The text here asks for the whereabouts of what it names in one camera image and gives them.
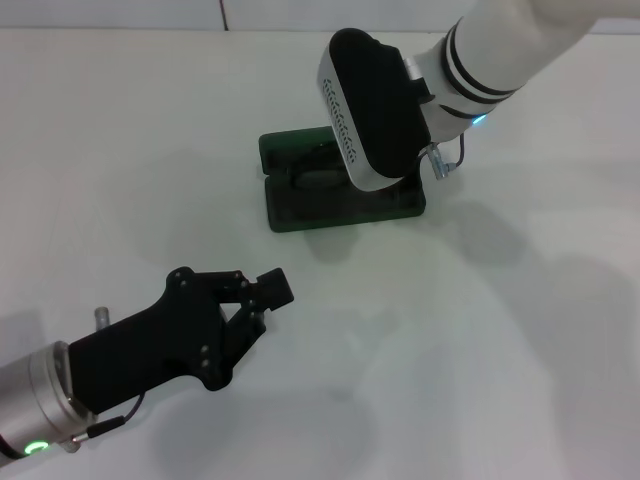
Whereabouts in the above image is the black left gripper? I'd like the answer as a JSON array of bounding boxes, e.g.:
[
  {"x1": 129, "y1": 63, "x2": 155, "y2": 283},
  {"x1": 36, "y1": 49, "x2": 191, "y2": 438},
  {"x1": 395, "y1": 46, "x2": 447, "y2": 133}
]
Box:
[{"x1": 67, "y1": 266, "x2": 296, "y2": 416}]

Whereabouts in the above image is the right camera mount bracket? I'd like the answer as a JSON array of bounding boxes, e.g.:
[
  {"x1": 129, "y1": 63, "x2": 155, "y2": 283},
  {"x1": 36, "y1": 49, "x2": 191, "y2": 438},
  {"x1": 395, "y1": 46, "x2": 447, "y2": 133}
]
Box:
[{"x1": 402, "y1": 54, "x2": 432, "y2": 101}]

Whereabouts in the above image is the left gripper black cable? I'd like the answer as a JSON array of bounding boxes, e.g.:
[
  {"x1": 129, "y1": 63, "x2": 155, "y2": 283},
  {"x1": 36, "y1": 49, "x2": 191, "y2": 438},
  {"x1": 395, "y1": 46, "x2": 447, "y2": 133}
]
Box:
[{"x1": 64, "y1": 389, "x2": 147, "y2": 442}]

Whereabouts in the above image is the green glasses case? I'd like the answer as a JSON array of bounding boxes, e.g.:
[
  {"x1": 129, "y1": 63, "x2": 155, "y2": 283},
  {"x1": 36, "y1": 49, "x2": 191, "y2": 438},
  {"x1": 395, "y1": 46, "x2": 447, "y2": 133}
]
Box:
[{"x1": 257, "y1": 126, "x2": 427, "y2": 234}]

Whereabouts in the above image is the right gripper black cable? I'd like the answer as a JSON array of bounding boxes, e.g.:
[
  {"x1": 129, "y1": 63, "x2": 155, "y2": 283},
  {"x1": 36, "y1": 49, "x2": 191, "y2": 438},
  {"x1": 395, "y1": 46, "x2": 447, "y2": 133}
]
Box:
[{"x1": 422, "y1": 132, "x2": 468, "y2": 181}]

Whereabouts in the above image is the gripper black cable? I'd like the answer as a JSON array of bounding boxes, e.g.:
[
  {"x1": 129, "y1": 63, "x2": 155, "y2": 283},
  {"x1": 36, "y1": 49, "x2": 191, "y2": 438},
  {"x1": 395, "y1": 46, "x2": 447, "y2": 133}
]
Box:
[
  {"x1": 64, "y1": 389, "x2": 147, "y2": 442},
  {"x1": 422, "y1": 132, "x2": 468, "y2": 181}
]

